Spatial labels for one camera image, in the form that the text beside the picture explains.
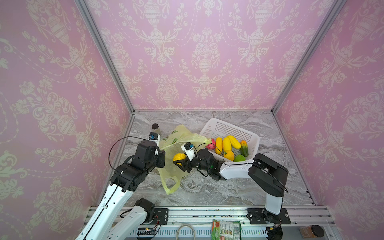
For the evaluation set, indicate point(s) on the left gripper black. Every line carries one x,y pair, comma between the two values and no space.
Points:
162,156

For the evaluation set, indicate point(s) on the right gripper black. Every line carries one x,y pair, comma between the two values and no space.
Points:
188,163

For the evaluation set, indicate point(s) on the yellow lemon toy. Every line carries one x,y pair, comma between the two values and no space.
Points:
179,159

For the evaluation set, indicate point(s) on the pink dragon fruit toy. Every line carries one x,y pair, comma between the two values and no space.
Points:
212,145

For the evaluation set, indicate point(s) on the orange yellow mango toy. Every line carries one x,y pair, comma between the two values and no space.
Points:
229,155

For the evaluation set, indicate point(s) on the yellow corn cob toy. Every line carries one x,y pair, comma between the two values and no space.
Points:
227,146

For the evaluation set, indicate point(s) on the white plastic basket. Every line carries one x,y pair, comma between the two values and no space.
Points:
217,128

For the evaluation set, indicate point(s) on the yellow green corn toy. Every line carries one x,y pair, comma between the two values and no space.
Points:
244,149

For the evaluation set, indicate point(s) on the yellow banana toy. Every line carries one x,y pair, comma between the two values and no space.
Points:
219,146

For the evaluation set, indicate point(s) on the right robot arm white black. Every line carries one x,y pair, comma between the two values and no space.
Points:
265,172

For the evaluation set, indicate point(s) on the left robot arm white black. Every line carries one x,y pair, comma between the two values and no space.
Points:
124,182

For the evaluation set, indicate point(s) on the small bottle black cap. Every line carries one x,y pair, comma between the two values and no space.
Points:
156,129

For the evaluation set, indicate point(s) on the small circuit board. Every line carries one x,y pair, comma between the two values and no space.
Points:
147,231

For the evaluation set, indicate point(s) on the green snack packet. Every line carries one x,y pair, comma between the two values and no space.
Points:
224,230

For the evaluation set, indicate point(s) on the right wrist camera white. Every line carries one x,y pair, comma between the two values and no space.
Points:
189,150

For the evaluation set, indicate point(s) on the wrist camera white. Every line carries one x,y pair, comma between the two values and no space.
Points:
154,137
189,150

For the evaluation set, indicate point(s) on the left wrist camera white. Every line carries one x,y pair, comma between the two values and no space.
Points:
154,137

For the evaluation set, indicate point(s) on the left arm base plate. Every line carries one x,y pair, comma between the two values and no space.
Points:
160,217

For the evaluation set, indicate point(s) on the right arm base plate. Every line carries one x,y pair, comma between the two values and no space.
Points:
260,216

